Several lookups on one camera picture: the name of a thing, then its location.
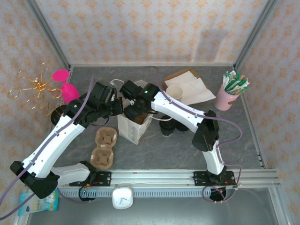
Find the stack of paper cups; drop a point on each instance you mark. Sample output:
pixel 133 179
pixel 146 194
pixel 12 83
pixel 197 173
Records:
pixel 174 91

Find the brown pulp cup carrier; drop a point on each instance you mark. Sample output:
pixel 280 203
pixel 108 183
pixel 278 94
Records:
pixel 103 159

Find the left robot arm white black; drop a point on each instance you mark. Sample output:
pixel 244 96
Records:
pixel 54 143

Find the blue wet wipes pack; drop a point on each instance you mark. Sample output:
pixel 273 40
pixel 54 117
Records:
pixel 30 206

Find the pink plastic wine glass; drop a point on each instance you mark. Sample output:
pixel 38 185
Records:
pixel 69 92

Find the white napkin stack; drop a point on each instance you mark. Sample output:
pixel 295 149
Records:
pixel 185 78

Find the white paper napkin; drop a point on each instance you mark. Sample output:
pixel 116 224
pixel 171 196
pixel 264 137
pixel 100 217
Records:
pixel 199 91

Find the pink cylindrical holder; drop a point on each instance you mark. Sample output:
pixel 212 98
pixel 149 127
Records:
pixel 223 98

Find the white square clock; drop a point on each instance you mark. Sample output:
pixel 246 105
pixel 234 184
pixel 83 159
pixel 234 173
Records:
pixel 122 197

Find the green white sachets bundle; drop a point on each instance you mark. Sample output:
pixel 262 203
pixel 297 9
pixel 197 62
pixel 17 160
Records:
pixel 234 82

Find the wooden stir stick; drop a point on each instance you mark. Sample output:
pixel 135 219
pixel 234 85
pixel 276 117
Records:
pixel 238 92

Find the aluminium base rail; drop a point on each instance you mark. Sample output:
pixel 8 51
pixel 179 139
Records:
pixel 152 178

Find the aluminium frame post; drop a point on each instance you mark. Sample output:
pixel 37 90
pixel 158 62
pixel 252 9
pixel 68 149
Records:
pixel 255 32
pixel 49 32

